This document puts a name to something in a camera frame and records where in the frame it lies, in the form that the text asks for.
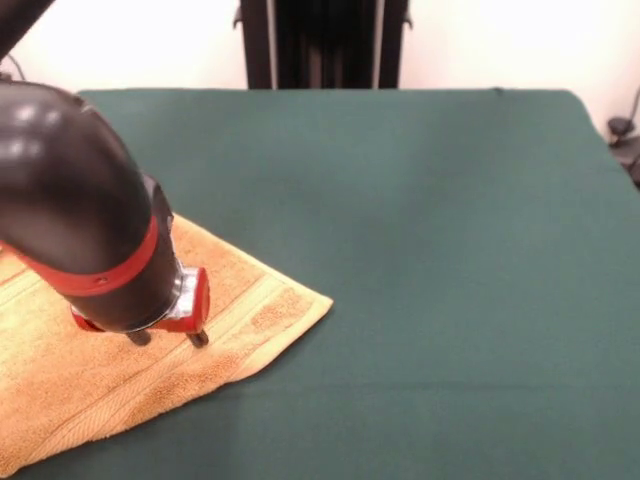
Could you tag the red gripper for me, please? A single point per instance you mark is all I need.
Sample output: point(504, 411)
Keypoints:
point(197, 300)

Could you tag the tan terry towel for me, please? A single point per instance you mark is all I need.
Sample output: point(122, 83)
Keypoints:
point(125, 390)

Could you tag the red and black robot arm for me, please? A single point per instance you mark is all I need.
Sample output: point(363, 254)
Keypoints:
point(75, 210)

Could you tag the dark green table cloth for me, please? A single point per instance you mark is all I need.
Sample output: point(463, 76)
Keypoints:
point(450, 300)

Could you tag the dark curved stand base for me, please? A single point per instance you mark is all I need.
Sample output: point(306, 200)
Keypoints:
point(620, 126)

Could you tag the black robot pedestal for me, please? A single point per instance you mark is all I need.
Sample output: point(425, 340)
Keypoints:
point(325, 45)

